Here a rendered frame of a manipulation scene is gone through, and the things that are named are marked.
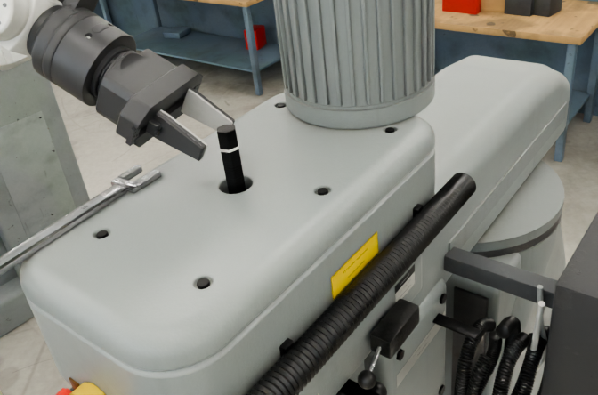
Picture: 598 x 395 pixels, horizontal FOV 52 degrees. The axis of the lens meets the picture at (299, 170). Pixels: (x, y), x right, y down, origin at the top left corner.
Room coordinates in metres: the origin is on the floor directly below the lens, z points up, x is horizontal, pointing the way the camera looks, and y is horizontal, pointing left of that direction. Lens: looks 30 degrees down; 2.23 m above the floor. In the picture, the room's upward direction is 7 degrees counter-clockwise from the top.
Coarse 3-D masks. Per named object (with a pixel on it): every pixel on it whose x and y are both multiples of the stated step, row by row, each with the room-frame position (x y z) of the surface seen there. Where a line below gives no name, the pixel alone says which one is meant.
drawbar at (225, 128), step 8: (224, 128) 0.58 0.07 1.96; (232, 128) 0.57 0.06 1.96; (224, 136) 0.57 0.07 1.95; (232, 136) 0.57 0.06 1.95; (224, 144) 0.57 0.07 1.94; (232, 144) 0.57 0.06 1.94; (224, 152) 0.57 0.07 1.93; (232, 152) 0.57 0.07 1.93; (224, 160) 0.57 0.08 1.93; (232, 160) 0.57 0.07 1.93; (240, 160) 0.57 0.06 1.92; (224, 168) 0.57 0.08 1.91; (232, 168) 0.56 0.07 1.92; (240, 168) 0.57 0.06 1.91; (232, 176) 0.57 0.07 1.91; (240, 176) 0.57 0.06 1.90; (232, 184) 0.57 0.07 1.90; (240, 184) 0.57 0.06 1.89; (232, 192) 0.57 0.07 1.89; (240, 192) 0.57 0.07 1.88
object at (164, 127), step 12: (156, 120) 0.57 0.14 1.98; (168, 120) 0.57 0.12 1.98; (156, 132) 0.57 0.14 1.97; (168, 132) 0.57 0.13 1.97; (180, 132) 0.56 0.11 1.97; (168, 144) 0.57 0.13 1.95; (180, 144) 0.56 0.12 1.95; (192, 144) 0.56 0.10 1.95; (204, 144) 0.56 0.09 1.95; (192, 156) 0.56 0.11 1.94
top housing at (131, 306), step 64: (256, 128) 0.71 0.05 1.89; (320, 128) 0.68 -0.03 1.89; (384, 128) 0.67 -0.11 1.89; (128, 192) 0.59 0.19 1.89; (192, 192) 0.57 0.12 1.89; (256, 192) 0.55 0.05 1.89; (320, 192) 0.54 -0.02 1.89; (384, 192) 0.56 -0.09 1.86; (64, 256) 0.48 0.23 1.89; (128, 256) 0.47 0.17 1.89; (192, 256) 0.46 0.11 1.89; (256, 256) 0.44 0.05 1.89; (320, 256) 0.48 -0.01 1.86; (64, 320) 0.42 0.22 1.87; (128, 320) 0.38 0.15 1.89; (192, 320) 0.37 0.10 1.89; (256, 320) 0.40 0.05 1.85; (128, 384) 0.37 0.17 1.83; (192, 384) 0.35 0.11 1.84
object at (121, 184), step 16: (128, 176) 0.61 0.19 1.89; (144, 176) 0.61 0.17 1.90; (160, 176) 0.61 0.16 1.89; (112, 192) 0.58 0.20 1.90; (80, 208) 0.55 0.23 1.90; (96, 208) 0.55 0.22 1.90; (64, 224) 0.53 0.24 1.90; (32, 240) 0.50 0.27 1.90; (48, 240) 0.51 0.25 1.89; (0, 256) 0.48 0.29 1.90; (16, 256) 0.48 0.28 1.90; (0, 272) 0.46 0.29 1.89
